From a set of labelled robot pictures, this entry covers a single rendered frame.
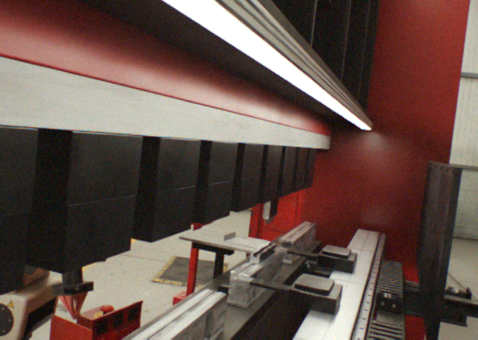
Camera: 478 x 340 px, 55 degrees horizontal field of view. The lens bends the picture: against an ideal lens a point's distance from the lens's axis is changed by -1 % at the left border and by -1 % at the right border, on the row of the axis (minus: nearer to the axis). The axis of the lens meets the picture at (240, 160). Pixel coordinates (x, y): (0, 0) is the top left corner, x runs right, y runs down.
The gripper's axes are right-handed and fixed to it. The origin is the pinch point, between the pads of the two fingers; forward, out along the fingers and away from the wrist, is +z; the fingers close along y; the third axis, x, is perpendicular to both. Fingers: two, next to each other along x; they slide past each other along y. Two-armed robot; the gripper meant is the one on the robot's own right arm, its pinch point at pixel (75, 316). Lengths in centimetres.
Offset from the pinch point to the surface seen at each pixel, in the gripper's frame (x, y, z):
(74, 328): -4.5, 4.3, 1.8
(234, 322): 12.2, 43.9, 3.2
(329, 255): 45, 61, -8
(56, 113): -60, 66, -40
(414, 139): 137, 80, -48
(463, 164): 795, 86, -45
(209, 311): -5.7, 48.1, -4.5
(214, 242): 37.1, 25.2, -14.8
